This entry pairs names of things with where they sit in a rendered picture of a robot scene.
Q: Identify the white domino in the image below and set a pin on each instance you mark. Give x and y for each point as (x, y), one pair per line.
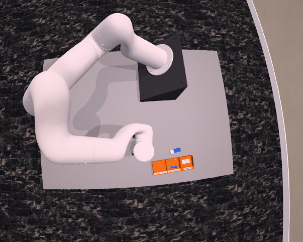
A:
(185, 161)

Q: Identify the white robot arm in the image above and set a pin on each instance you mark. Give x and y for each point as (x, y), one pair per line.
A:
(48, 97)

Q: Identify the orange three-compartment bin rack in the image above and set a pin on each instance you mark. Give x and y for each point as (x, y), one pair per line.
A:
(162, 166)

